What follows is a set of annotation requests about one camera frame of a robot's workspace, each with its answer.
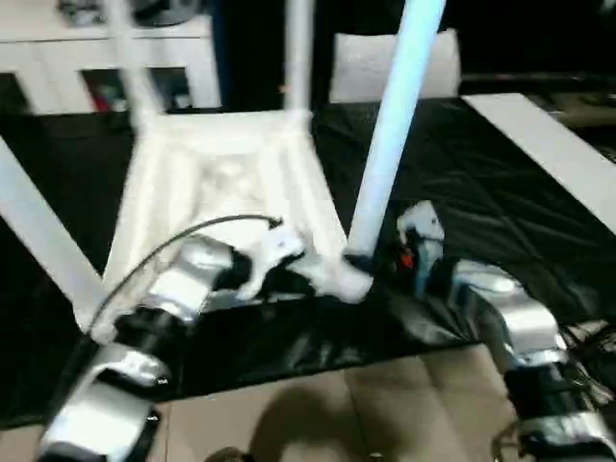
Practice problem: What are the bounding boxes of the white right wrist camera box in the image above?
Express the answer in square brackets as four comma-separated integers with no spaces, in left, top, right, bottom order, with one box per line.
[397,200,447,295]

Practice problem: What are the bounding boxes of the black mat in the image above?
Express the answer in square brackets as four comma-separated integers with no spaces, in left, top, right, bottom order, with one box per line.
[0,95,616,429]

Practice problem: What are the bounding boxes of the black tangled strap bundle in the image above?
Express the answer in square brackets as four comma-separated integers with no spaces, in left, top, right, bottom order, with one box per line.
[60,0,105,25]

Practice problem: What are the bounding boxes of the dark rounded robot base part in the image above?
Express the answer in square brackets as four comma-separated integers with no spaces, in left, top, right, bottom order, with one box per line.
[211,446,251,462]

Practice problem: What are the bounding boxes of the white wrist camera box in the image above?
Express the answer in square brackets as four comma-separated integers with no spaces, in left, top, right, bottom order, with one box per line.
[238,225,307,302]
[397,200,447,295]

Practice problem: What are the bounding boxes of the white flat board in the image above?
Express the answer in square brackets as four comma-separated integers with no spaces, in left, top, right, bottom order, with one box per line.
[461,93,616,227]

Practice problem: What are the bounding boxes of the dark grey helmet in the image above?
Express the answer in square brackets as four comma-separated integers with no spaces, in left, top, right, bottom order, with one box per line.
[129,0,208,25]

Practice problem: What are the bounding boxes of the black bar with red light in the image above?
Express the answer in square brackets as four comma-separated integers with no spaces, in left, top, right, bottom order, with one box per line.
[461,71,616,83]

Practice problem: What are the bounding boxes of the white cabinet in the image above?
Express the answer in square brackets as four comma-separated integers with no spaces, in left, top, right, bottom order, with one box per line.
[0,0,222,115]

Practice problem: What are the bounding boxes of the chrome metal frame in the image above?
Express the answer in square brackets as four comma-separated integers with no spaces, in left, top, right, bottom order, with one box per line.
[490,423,526,462]

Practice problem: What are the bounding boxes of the white plastic table leg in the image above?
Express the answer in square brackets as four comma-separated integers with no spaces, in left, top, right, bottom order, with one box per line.
[283,0,313,121]
[345,0,451,261]
[0,137,105,333]
[105,0,167,129]

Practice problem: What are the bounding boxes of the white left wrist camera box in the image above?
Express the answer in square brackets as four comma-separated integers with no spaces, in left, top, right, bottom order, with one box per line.
[238,225,307,302]

